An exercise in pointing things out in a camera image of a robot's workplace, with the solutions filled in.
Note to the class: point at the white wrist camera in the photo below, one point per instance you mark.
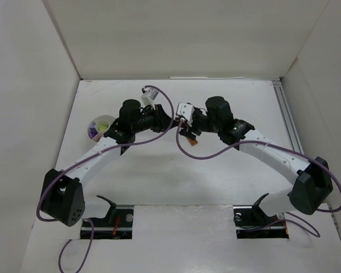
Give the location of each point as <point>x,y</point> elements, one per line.
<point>185,111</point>
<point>148,96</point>

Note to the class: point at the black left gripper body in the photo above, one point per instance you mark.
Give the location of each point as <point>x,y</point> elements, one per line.
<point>161,117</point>

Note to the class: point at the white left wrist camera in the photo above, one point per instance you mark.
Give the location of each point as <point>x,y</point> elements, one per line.
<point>148,96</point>

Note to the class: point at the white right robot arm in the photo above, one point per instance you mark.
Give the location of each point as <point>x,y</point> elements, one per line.
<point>309,179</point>

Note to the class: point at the orange lego brick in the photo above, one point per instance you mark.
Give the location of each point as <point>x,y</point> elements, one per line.
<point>193,142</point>

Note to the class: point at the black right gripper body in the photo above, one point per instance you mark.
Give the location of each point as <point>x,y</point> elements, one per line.
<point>194,123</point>

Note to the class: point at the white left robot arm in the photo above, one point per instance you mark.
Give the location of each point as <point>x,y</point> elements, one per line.
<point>62,195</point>

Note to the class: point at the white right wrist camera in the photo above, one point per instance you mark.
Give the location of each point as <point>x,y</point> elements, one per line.
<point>185,111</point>

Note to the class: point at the purple arched lego piece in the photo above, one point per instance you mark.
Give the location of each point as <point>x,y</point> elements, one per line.
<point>92,132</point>

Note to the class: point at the aluminium rail right side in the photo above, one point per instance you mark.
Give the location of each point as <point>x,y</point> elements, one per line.
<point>287,116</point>

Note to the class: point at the white round divided container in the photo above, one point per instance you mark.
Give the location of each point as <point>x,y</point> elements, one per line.
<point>93,124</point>

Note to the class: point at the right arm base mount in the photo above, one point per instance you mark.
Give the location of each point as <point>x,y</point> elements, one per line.
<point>252,223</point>

